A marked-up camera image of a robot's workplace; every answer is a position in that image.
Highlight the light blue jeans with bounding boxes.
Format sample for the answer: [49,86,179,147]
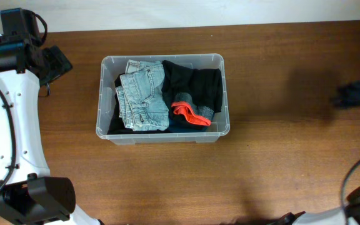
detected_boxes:
[116,60,169,131]

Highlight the blue garment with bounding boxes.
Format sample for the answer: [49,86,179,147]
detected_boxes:
[167,120,208,133]

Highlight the black garment with red waistband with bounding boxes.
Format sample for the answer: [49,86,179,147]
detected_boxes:
[162,60,223,130]

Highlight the dark navy garment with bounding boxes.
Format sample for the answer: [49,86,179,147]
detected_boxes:
[331,81,360,109]

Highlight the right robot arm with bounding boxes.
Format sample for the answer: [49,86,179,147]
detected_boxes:
[270,186,360,225]

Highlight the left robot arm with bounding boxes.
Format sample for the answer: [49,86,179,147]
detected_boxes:
[0,8,99,224]

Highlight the clear plastic storage container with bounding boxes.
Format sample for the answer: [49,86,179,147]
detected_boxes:
[96,53,230,145]

